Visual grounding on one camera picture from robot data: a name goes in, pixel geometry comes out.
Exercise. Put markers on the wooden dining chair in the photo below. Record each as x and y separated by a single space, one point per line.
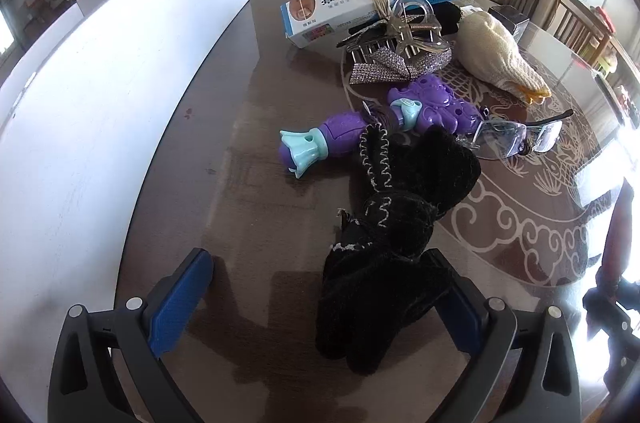
582 28

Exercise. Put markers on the blue and white carton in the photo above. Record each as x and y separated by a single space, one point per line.
340 8

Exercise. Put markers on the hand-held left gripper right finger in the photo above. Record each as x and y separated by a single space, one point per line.
462 320

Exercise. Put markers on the clear hair claw clip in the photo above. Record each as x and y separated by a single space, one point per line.
407 30

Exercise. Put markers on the rhinestone bow hair clip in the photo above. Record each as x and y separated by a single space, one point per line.
385 63

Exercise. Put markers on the clear safety glasses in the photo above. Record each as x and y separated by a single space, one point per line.
500 139

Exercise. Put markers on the purple and teal toy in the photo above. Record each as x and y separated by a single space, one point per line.
440 108

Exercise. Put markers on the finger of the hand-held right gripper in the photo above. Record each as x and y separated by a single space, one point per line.
607 303
622 228

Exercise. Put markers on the black printed box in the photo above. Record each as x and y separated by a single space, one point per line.
510 20

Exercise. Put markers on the cream knit cloth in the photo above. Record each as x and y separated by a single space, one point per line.
490 48

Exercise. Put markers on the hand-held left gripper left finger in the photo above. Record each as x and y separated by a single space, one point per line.
177 303

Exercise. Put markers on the brown patterned desktop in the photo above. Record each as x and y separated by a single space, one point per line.
280 228

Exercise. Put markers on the black velvet stitched bow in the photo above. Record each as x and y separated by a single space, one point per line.
395 223

